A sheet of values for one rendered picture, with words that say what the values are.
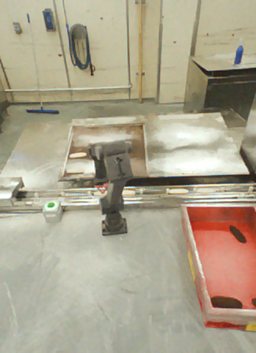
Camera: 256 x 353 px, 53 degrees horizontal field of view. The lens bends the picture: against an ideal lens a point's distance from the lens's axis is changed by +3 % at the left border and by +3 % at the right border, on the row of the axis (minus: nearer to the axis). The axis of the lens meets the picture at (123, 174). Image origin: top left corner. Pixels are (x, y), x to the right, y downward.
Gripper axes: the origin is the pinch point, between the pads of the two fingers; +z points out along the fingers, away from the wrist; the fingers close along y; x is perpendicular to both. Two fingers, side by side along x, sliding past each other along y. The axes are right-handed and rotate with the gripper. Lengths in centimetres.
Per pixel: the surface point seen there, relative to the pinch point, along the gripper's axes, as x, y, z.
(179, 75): 101, -340, 40
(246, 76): 132, -165, -3
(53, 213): -22.6, 16.6, 0.5
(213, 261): 47, 40, 6
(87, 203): -7.7, 8.6, 2.2
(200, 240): 44, 30, 6
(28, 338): -19, 66, 6
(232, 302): 48, 56, 5
